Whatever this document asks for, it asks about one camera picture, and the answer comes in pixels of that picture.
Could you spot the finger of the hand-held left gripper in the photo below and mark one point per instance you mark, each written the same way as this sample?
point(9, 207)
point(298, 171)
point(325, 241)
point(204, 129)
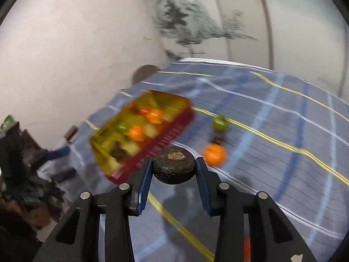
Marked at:
point(64, 174)
point(58, 152)

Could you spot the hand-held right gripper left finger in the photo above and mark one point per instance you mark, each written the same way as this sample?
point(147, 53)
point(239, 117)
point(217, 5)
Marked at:
point(144, 185)

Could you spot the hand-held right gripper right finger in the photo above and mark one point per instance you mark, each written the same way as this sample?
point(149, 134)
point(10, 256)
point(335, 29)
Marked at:
point(203, 185)

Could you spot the dark passion fruit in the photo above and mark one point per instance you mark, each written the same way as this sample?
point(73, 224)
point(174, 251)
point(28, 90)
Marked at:
point(118, 150)
point(218, 138)
point(174, 172)

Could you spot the orange mandarin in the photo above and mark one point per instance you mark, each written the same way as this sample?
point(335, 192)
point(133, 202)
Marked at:
point(155, 116)
point(214, 154)

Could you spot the yellow and red tin tray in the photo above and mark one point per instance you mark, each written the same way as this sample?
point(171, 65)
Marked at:
point(160, 142)

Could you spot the orange tomato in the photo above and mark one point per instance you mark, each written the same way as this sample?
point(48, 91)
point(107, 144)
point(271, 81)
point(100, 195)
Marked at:
point(136, 133)

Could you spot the green tomato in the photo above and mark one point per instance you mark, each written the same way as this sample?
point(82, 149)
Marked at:
point(122, 127)
point(220, 122)

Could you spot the blue plaid tablecloth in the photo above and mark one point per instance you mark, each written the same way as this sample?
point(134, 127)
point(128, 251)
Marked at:
point(272, 142)

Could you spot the round stone millstone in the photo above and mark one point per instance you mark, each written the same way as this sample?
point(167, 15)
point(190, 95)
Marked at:
point(146, 73)

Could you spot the painted folding screen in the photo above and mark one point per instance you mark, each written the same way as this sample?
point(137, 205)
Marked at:
point(204, 19)

